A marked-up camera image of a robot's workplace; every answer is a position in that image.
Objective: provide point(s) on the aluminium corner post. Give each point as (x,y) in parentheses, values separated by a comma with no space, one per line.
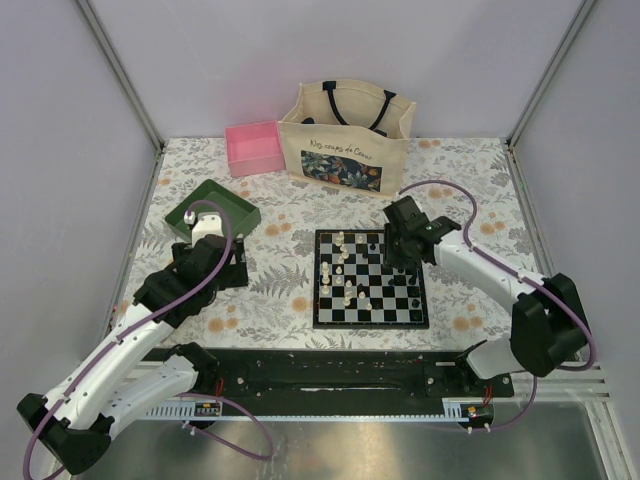
(570,36)
(101,37)

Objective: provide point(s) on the left aluminium corner post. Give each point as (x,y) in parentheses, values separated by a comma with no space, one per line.
(101,37)

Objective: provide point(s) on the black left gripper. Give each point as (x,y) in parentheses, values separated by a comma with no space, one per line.
(236,275)

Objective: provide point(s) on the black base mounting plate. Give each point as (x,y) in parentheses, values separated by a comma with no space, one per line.
(437,375)

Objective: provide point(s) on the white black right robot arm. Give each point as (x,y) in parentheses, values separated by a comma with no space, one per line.
(548,330)

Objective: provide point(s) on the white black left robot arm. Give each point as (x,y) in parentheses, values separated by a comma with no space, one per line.
(77,420)

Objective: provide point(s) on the black white chess board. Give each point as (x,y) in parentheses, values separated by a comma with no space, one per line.
(365,277)

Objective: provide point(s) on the white slotted cable duct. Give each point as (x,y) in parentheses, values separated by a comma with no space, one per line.
(185,410)

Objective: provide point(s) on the floral patterned table mat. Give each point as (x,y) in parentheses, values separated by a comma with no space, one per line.
(467,180)

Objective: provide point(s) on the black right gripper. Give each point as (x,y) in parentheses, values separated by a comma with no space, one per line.
(390,258)

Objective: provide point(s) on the right aluminium corner post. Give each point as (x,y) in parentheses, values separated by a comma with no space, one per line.
(570,36)

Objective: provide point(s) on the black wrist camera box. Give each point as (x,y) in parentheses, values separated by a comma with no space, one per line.
(406,220)

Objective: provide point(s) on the beige canvas tote bag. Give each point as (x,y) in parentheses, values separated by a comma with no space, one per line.
(348,134)

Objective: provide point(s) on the pink plastic box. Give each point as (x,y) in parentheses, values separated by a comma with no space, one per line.
(254,149)

